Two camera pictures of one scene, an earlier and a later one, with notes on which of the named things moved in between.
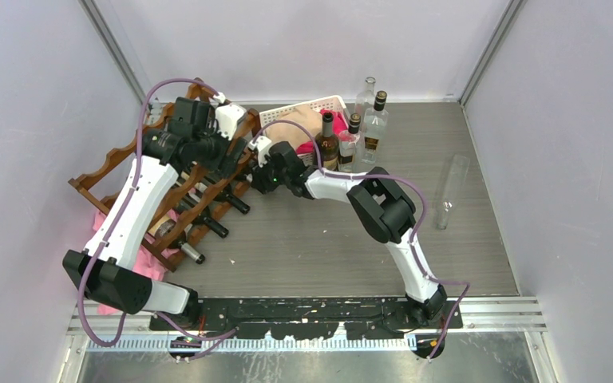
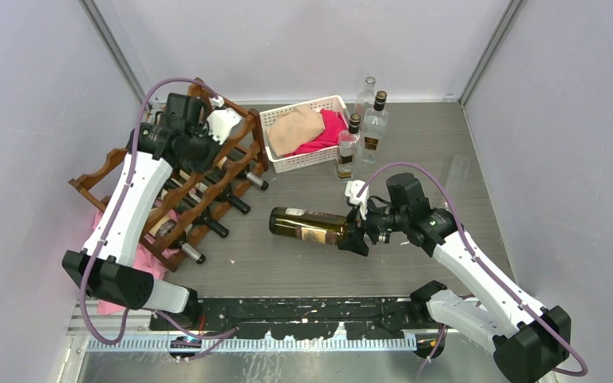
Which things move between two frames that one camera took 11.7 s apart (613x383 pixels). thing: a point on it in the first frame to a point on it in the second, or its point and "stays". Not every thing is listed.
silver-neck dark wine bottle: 179,242 stays
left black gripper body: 225,162 to 203,152
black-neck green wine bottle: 203,217 stays
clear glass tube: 457,172 stays
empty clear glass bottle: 365,100 stays
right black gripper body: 267,177 to 372,225
